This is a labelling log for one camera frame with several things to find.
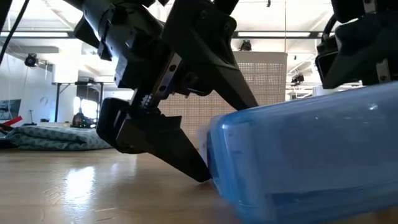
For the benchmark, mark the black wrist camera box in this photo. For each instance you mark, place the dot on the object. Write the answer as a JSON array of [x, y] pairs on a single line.
[[323, 67]]

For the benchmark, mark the blue translucent plastic box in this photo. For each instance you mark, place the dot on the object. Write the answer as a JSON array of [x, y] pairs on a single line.
[[311, 149]]

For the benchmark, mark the black ceiling spotlight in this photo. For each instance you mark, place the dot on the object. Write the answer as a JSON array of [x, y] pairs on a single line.
[[31, 60], [298, 78], [245, 45]]

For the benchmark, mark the white perforated plastic basket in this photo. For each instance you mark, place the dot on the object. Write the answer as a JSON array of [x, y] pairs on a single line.
[[267, 77]]

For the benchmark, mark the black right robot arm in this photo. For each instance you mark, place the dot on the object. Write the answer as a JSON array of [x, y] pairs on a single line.
[[351, 7]]

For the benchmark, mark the long ceiling light strip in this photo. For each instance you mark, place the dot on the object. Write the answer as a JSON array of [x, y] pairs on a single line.
[[34, 34], [273, 34]]

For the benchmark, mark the folded patterned cloth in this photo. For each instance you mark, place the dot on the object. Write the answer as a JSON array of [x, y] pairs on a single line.
[[56, 138]]

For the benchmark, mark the red flat strip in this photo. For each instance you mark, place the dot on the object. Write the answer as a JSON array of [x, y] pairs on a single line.
[[14, 120]]

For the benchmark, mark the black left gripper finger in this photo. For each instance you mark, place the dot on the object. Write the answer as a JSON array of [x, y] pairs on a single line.
[[205, 37], [161, 140]]

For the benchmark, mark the black-legged background table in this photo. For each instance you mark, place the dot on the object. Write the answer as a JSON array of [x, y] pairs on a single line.
[[57, 102]]

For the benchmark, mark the dark device with lights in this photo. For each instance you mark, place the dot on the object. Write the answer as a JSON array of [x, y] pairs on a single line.
[[81, 120]]

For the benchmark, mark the framed wall picture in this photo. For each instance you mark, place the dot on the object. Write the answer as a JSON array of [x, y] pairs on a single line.
[[9, 109]]

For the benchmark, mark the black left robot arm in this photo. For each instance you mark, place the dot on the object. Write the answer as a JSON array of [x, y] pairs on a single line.
[[93, 12]]

